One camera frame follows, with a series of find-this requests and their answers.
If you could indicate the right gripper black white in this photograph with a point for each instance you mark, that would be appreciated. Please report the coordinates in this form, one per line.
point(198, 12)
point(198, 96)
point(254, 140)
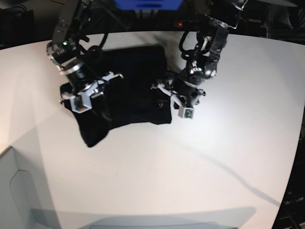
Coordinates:
point(92, 87)

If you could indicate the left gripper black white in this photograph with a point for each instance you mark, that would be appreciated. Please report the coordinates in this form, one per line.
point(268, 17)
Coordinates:
point(183, 93)

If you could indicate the black T-shirt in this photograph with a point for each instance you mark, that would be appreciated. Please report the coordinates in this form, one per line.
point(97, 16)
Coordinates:
point(128, 99)

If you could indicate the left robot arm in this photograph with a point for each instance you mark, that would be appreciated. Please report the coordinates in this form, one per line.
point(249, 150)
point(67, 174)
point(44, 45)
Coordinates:
point(202, 60)

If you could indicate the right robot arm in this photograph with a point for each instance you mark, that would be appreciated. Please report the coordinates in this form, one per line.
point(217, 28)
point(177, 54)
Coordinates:
point(88, 71)

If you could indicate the blue box at top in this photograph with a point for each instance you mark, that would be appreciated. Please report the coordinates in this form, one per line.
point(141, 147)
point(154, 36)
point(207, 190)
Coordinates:
point(148, 4)

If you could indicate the black equipment at right edge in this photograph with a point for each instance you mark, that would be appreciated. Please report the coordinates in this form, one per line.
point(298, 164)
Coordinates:
point(292, 211)

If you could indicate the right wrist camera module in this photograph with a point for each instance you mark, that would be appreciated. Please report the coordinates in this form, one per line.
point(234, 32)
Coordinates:
point(80, 103)

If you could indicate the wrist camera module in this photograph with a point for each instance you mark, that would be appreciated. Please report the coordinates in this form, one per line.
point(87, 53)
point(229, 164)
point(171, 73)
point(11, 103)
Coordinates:
point(80, 103)
point(186, 112)

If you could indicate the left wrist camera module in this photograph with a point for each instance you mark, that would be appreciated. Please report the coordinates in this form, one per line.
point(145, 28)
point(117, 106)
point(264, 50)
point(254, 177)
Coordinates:
point(186, 112)

